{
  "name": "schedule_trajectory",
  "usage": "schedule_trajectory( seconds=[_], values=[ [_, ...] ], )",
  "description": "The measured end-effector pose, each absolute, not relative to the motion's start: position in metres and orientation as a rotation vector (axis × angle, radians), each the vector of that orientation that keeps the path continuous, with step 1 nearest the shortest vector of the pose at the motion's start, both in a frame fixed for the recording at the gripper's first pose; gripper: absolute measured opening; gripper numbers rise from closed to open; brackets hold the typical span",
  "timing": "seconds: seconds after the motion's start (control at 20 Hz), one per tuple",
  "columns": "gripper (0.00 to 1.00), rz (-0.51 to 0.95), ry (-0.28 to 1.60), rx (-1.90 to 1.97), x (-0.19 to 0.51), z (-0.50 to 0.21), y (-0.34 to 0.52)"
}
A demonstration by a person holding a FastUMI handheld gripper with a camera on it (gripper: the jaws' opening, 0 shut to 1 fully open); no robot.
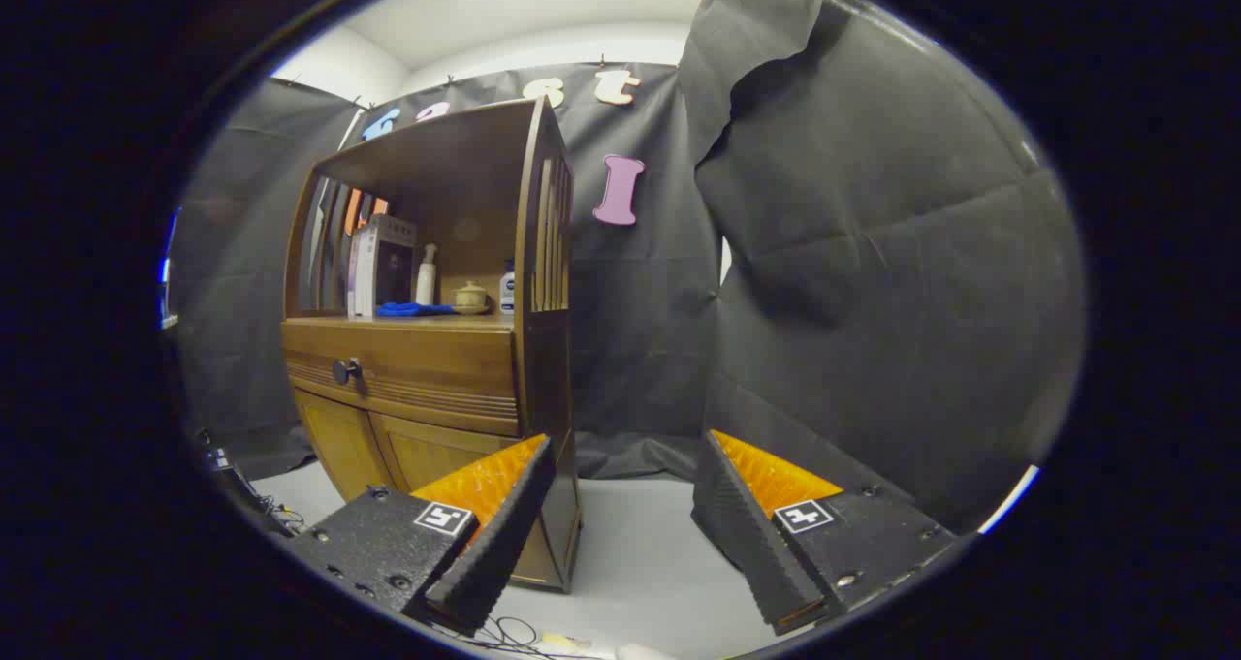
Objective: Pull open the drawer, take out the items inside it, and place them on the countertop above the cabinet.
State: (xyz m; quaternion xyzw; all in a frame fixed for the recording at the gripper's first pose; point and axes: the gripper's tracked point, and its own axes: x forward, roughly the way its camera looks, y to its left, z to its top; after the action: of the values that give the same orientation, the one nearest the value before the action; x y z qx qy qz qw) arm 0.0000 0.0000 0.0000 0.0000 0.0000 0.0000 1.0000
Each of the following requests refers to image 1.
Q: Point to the wooden cabinet door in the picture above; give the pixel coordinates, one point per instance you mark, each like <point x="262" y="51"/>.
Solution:
<point x="339" y="442"/>
<point x="436" y="452"/>

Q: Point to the brown wooden cabinet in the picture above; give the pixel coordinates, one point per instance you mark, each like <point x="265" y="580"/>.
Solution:
<point x="545" y="379"/>

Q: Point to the beige lidded teacup with saucer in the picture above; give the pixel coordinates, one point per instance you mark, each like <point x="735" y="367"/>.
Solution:
<point x="470" y="298"/>

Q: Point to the wooden drawer with black knob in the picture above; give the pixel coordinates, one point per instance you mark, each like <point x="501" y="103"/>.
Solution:
<point x="436" y="364"/>

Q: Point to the white lotion bottle blue cap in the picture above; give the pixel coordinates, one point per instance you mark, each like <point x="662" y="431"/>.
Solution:
<point x="507" y="292"/>

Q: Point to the wooden countertop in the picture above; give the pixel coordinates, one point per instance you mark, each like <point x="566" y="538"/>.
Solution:
<point x="470" y="322"/>

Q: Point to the white book with dark cover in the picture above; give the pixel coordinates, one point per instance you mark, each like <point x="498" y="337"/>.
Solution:
<point x="393" y="272"/>

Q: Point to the white pump bottle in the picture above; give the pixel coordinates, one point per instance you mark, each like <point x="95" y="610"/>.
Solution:
<point x="426" y="282"/>

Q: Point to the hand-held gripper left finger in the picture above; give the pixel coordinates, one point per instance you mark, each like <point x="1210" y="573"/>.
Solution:
<point x="504" y="544"/>

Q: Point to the blue folded cloth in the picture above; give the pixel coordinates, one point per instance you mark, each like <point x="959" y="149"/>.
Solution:
<point x="412" y="309"/>

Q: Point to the pale purple book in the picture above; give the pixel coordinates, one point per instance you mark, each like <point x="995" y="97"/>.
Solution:
<point x="352" y="277"/>

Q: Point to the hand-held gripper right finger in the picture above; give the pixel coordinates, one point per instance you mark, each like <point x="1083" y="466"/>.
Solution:
<point x="747" y="544"/>

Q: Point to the plain white book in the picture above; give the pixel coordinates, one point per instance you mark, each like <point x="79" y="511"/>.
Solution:
<point x="365" y="272"/>

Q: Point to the black floor equipment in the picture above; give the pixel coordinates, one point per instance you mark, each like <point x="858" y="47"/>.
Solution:
<point x="238" y="486"/>

